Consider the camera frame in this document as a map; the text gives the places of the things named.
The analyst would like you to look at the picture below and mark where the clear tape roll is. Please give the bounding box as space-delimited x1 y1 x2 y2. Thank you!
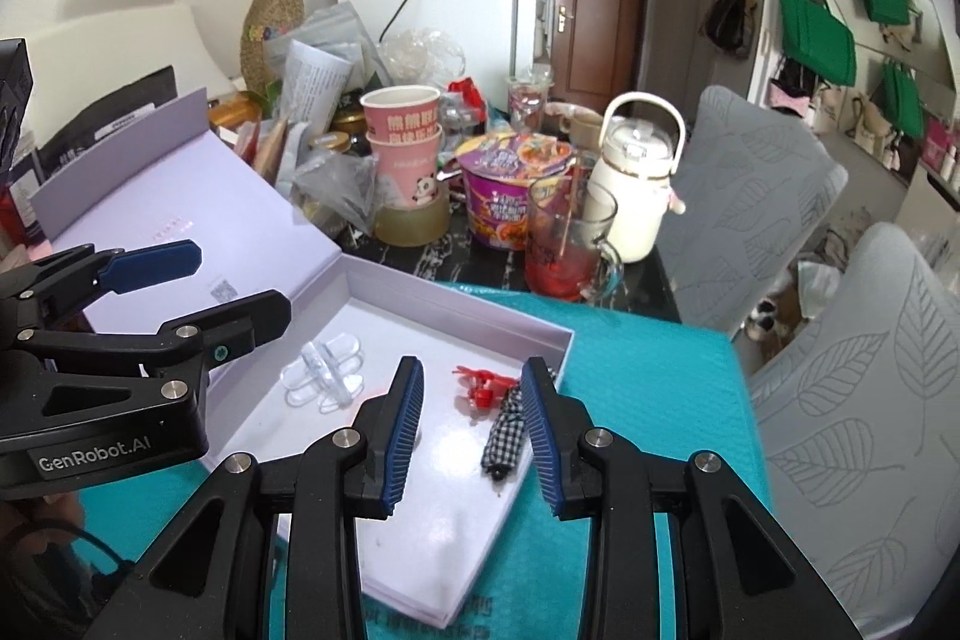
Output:
373 179 452 247

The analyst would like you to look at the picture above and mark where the crinkled clear plastic bag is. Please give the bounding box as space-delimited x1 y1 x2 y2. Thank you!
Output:
375 29 466 90

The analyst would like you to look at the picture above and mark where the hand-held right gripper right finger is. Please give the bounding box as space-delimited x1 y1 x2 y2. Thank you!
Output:
520 356 863 640

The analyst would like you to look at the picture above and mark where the brown door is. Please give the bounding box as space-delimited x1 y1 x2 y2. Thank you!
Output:
555 0 647 94

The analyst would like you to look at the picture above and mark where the red snack wrapper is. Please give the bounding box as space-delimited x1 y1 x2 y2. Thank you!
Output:
448 76 488 109

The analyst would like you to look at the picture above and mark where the purple instant noodle bowl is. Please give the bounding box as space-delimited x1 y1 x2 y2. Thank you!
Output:
456 131 582 251

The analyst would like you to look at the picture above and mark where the printed paper leaflet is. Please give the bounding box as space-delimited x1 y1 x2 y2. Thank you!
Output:
283 38 353 125

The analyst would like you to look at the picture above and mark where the grey leaf chair cover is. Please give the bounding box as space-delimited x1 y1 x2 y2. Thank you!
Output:
656 85 848 341
746 224 960 633

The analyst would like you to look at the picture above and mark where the clear bow hair clip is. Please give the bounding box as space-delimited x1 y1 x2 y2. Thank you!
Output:
281 332 366 414

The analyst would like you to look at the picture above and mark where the white kettle pot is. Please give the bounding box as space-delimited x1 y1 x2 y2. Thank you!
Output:
585 91 689 265

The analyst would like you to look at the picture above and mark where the white refrigerator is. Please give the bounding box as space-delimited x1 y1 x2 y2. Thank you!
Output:
335 0 541 112

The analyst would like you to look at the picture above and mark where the dark hanging bag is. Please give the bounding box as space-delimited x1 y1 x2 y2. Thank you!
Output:
701 0 755 60

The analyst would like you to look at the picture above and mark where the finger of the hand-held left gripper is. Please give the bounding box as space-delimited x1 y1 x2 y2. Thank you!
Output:
0 239 203 341
0 289 293 422

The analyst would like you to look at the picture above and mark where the black pouch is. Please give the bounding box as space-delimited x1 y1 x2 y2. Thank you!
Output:
37 64 181 176

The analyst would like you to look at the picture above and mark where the woven straw hat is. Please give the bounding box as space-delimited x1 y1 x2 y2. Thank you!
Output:
238 0 305 97

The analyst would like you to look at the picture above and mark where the glass mug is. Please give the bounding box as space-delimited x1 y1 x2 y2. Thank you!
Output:
523 175 625 304

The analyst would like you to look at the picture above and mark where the person's left hand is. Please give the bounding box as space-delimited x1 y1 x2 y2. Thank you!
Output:
0 494 83 611

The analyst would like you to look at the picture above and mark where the grey foil pouch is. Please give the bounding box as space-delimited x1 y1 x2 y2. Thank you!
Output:
289 2 376 79

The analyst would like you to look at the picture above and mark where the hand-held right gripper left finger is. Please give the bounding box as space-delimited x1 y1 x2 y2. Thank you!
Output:
86 355 425 640

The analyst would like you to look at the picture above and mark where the gingham bow hair clip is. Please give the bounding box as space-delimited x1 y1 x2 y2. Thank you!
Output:
480 366 560 483

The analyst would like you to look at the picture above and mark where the large green tote bag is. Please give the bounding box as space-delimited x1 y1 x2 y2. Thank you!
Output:
776 0 857 86

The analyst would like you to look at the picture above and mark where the clear bag with contents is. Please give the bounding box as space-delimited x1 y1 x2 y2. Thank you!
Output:
291 152 380 236

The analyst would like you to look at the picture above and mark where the pink panda paper cup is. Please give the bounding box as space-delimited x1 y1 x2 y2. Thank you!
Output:
365 126 445 212

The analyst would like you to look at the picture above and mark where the small printed glass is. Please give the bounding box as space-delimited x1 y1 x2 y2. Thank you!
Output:
506 74 552 133

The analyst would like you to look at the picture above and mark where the lavender gift box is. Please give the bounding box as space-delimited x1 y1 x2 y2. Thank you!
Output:
30 87 577 630

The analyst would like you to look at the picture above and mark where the red fan hair clip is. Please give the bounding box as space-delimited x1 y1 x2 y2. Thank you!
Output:
452 364 522 416

